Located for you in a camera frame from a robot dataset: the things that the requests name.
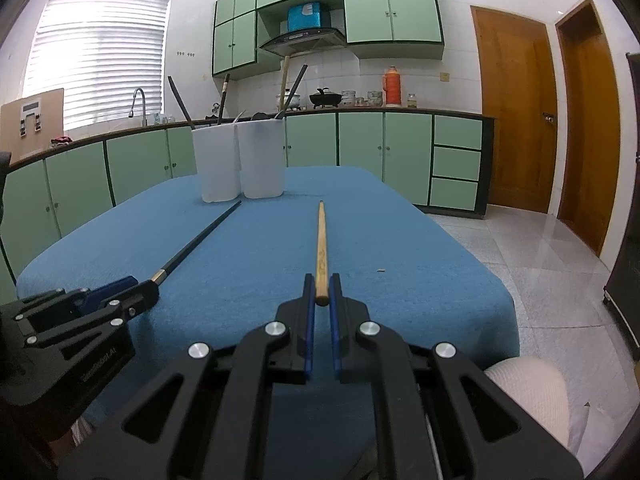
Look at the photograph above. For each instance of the black wok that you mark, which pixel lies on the black wok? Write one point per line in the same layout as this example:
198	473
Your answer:
325	97

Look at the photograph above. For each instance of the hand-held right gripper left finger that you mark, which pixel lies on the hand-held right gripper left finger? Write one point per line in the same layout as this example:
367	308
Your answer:
310	330

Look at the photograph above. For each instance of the person's right leg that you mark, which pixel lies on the person's right leg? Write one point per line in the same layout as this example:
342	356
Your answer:
530	395

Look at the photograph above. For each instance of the blue tablecloth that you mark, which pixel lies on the blue tablecloth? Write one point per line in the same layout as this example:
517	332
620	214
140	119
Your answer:
400	240

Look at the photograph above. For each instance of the white window blinds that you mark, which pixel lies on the white window blinds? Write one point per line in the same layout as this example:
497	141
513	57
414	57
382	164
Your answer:
100	60

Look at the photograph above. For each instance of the cardboard box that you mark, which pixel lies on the cardboard box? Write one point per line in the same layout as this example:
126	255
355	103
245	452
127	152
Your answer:
52	110

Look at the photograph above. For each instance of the white plastic utensil holder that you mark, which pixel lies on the white plastic utensil holder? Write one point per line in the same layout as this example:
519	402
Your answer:
260	160

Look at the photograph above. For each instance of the bottles beside sink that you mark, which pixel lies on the bottles beside sink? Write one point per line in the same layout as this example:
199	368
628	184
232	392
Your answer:
162	119

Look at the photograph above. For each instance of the metal kitchen faucet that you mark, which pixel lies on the metal kitchen faucet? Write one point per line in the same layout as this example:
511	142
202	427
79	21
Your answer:
144	110

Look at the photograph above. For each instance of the stack of bowls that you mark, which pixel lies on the stack of bowls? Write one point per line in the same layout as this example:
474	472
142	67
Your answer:
349	99

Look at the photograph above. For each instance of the black ladle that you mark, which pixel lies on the black ladle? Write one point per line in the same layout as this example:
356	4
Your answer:
260	116

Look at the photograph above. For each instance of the small metal tap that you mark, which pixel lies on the small metal tap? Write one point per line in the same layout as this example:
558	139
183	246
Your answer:
216	108

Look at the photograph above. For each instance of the green upper cabinets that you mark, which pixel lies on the green upper cabinets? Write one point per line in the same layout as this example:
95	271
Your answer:
415	10

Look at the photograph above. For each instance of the wooden door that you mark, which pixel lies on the wooden door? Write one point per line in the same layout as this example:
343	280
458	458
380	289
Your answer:
590	135
515	110

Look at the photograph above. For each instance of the patterned ceramic pot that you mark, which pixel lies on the patterned ceramic pot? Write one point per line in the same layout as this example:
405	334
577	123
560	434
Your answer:
374	99

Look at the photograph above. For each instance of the green base cabinets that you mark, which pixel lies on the green base cabinets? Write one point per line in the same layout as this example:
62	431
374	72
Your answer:
360	140

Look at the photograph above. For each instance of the red cloth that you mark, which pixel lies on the red cloth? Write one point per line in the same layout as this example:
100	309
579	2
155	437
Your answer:
60	141

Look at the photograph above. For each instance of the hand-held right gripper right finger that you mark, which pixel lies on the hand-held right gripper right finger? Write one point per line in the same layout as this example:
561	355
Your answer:
335	330

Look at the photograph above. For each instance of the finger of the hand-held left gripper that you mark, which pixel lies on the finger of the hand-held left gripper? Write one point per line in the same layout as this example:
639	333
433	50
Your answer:
112	290
140	297

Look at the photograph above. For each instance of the white cooking pot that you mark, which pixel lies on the white cooking pot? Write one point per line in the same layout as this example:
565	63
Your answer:
295	101

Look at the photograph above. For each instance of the white spoon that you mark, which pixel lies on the white spoon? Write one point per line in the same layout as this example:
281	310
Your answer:
239	116

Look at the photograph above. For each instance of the range hood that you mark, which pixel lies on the range hood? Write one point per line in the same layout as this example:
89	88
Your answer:
305	40

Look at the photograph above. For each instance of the orange thermos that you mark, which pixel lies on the orange thermos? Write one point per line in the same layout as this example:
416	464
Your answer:
392	87

